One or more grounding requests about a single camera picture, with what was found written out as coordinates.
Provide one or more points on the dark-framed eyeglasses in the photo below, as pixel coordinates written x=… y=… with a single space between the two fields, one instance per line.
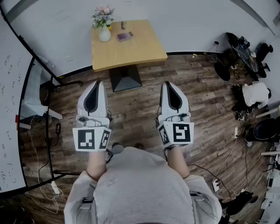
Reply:
x=123 y=25

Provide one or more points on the light wooden pedestal table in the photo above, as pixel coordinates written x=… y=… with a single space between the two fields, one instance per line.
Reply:
x=131 y=52

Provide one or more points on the person's shoe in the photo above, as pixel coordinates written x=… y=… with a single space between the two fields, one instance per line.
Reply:
x=139 y=146
x=117 y=148

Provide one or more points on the small yellow object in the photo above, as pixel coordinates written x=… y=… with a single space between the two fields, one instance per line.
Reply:
x=109 y=28

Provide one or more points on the person's right shoe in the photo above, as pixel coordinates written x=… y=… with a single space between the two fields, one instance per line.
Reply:
x=139 y=146

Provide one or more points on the purple calculator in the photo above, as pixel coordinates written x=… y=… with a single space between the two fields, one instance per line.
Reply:
x=124 y=36

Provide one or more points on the black power adapter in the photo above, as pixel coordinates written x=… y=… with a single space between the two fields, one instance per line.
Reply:
x=58 y=128

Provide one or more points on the black round stool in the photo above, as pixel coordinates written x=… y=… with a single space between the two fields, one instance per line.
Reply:
x=222 y=71

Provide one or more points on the pastel artificial flower bouquet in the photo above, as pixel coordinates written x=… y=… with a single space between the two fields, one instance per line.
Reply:
x=102 y=16

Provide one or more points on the black-framed whiteboard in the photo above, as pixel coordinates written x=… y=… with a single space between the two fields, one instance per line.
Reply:
x=8 y=98

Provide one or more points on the white power strip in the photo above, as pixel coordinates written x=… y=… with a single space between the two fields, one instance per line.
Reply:
x=236 y=131
x=55 y=187
x=215 y=185

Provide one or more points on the person's left shoe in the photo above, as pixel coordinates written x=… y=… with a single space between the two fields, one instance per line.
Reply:
x=117 y=148

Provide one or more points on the person's left forearm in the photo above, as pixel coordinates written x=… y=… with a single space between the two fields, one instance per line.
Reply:
x=96 y=164

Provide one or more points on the black marble round table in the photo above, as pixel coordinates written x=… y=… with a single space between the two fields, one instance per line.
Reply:
x=242 y=52

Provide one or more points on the white ceramic vase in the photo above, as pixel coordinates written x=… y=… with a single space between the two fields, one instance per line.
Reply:
x=104 y=35

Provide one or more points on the person's right forearm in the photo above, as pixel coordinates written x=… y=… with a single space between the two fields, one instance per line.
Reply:
x=177 y=162

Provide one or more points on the red whiteboard marker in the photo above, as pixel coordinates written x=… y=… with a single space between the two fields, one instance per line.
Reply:
x=16 y=122

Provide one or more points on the black office chair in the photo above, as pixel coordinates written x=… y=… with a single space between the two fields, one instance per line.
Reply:
x=263 y=129
x=263 y=57

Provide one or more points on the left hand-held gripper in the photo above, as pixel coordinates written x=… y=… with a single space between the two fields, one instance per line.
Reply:
x=92 y=135

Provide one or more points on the grey panel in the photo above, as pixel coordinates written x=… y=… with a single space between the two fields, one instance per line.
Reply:
x=30 y=105

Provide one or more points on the person's grey shirt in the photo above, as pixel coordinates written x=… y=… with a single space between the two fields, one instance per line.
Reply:
x=142 y=186

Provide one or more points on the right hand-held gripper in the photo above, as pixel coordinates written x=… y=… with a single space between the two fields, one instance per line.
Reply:
x=179 y=133

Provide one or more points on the black bag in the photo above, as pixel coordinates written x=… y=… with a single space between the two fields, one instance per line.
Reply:
x=237 y=98

